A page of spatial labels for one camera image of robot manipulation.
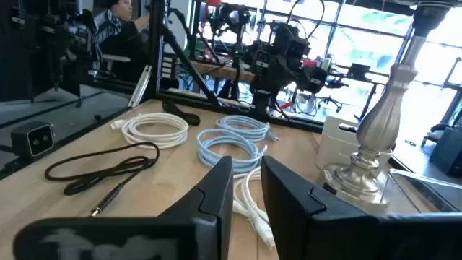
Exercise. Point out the person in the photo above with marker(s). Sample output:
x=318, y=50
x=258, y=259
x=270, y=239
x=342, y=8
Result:
x=122, y=39

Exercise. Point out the clear plastic bin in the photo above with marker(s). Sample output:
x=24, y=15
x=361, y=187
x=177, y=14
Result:
x=426, y=191

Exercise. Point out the white plastic bin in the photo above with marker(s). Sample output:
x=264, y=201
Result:
x=335, y=141

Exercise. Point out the wooden workbench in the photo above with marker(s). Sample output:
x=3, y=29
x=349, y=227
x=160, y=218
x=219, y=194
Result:
x=223, y=71

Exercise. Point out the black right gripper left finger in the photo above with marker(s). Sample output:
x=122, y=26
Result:
x=202, y=224

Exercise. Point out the silver table lamp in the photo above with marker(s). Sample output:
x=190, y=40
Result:
x=379, y=122

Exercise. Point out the white flat bracket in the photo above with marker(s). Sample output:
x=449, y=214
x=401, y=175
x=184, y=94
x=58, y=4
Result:
x=140, y=86

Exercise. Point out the black metal frame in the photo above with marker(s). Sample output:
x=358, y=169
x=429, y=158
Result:
x=157, y=54

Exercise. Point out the black box camera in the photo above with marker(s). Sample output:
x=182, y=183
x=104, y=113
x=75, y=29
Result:
x=32, y=139

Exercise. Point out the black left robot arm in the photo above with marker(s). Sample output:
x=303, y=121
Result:
x=278, y=68

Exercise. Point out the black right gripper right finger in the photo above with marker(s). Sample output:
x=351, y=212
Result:
x=307, y=224

